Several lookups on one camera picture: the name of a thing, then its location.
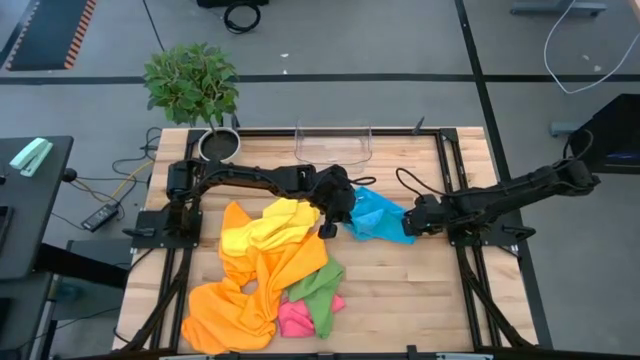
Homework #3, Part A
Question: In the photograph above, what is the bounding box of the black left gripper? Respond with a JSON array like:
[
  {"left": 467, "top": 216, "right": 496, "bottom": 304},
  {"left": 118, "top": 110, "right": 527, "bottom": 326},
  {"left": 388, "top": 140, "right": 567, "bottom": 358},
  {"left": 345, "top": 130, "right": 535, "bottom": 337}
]
[{"left": 310, "top": 163, "right": 358, "bottom": 240}]

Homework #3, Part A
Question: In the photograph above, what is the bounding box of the blue microfiber towel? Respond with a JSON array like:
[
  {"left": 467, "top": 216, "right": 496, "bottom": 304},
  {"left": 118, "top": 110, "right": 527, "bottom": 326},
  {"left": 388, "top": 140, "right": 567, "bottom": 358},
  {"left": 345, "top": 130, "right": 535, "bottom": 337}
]
[{"left": 342, "top": 185, "right": 417, "bottom": 246}]

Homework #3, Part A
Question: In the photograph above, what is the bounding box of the yellow microfiber towel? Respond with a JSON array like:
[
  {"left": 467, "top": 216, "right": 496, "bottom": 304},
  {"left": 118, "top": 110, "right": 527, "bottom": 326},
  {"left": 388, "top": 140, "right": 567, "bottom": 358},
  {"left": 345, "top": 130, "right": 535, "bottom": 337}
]
[{"left": 220, "top": 197, "right": 321, "bottom": 259}]

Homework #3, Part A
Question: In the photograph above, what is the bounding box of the green microfiber towel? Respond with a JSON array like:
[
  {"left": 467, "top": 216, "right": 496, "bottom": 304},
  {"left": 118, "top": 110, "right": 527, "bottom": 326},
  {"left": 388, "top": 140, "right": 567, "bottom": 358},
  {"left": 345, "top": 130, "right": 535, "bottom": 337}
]
[{"left": 285, "top": 257, "right": 346, "bottom": 340}]

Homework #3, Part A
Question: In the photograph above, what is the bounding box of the pink microfiber towel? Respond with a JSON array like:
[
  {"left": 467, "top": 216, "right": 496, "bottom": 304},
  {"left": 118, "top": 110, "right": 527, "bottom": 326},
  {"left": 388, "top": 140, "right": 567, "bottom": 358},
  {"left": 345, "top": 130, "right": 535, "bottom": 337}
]
[{"left": 277, "top": 293, "right": 347, "bottom": 339}]

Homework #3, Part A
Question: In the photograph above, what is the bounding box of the orange microfiber towel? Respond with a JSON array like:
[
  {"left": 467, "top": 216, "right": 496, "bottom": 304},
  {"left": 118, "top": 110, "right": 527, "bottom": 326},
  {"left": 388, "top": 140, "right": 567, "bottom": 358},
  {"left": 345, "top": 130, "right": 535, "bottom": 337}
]
[
  {"left": 218, "top": 200, "right": 266, "bottom": 289},
  {"left": 181, "top": 232, "right": 330, "bottom": 355}
]

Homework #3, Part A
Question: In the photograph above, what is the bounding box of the clear plastic bin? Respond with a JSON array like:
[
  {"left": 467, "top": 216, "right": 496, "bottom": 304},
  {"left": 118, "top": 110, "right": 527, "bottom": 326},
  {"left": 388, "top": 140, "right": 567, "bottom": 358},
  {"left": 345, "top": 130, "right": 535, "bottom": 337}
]
[{"left": 293, "top": 118, "right": 374, "bottom": 167}]

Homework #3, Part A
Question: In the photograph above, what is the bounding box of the grey desk foot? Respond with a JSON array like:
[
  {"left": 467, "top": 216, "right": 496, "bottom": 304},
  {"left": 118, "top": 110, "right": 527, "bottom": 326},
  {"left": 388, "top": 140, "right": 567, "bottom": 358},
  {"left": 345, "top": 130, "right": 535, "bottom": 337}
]
[
  {"left": 549, "top": 121, "right": 584, "bottom": 139},
  {"left": 509, "top": 0, "right": 609, "bottom": 16}
]

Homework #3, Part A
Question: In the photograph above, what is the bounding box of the green leafy plant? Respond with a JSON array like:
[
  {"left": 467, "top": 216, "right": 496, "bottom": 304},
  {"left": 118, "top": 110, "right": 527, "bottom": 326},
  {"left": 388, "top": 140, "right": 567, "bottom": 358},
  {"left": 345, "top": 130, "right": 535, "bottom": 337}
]
[{"left": 143, "top": 42, "right": 240, "bottom": 139}]

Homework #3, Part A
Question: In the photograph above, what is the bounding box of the black cabinet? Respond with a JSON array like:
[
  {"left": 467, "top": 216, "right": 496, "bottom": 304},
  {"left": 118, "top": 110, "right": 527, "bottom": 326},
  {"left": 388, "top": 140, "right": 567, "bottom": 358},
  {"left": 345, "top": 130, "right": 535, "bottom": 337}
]
[{"left": 568, "top": 93, "right": 640, "bottom": 175}]

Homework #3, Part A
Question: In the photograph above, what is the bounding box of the black power adapter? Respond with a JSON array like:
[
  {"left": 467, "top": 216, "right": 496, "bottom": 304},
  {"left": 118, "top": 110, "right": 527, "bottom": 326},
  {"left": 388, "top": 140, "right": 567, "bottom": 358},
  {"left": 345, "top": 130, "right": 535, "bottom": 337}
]
[{"left": 80, "top": 202, "right": 120, "bottom": 233}]

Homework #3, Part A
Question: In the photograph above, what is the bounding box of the grey desk base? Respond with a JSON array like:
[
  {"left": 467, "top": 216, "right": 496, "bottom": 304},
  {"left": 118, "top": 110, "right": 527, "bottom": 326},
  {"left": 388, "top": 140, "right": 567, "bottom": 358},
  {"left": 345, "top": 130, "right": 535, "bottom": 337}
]
[{"left": 49, "top": 238, "right": 134, "bottom": 321}]

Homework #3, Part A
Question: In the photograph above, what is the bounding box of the black desk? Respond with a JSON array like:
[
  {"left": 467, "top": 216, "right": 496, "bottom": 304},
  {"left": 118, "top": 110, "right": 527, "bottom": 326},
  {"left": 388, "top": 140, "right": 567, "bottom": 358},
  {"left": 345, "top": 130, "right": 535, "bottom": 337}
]
[{"left": 0, "top": 134, "right": 75, "bottom": 281}]

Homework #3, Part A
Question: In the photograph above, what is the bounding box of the mint green stapler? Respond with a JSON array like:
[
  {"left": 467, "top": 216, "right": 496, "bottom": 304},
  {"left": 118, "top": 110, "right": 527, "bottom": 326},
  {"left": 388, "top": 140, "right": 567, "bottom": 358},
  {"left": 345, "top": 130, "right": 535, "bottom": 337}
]
[{"left": 8, "top": 137, "right": 54, "bottom": 178}]

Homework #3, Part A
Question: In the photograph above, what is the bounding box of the black orange-edged floor mat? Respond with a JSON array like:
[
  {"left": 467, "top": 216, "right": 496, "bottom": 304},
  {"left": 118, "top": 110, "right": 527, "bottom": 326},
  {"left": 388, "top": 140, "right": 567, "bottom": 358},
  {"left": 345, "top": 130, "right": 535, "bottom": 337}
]
[{"left": 0, "top": 0, "right": 99, "bottom": 71}]

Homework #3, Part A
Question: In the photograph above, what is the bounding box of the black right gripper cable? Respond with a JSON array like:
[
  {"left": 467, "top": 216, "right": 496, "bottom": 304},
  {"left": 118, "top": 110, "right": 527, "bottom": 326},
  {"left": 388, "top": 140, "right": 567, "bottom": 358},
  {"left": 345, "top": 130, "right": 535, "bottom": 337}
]
[{"left": 395, "top": 167, "right": 426, "bottom": 201}]

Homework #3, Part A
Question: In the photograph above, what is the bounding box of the black metal table frame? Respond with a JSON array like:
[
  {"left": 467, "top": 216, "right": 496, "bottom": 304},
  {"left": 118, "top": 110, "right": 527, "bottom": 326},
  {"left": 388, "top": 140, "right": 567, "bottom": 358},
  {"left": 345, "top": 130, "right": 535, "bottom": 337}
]
[{"left": 113, "top": 127, "right": 539, "bottom": 360}]

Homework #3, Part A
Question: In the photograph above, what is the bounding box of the white floor cable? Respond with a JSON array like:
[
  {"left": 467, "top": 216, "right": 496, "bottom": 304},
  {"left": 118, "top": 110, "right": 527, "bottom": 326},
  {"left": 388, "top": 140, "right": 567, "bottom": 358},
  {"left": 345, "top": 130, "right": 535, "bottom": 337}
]
[{"left": 543, "top": 0, "right": 640, "bottom": 95}]

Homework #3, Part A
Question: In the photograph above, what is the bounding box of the yellow floor cable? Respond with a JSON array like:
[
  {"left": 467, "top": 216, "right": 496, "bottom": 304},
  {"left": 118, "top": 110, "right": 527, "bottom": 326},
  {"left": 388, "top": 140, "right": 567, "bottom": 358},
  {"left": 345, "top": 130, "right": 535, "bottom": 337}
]
[{"left": 74, "top": 159, "right": 154, "bottom": 201}]

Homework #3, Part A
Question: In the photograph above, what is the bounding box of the coiled black cable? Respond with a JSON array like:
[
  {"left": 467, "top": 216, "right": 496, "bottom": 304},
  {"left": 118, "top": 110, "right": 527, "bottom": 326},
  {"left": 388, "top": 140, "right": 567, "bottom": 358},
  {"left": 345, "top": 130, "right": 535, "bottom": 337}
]
[{"left": 223, "top": 2, "right": 262, "bottom": 35}]

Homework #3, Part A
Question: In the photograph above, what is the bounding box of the long black floor cable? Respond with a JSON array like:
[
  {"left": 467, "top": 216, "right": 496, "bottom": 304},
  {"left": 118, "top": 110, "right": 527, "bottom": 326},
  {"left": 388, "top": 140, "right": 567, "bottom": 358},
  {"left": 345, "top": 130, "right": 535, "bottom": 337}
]
[{"left": 142, "top": 0, "right": 166, "bottom": 51}]

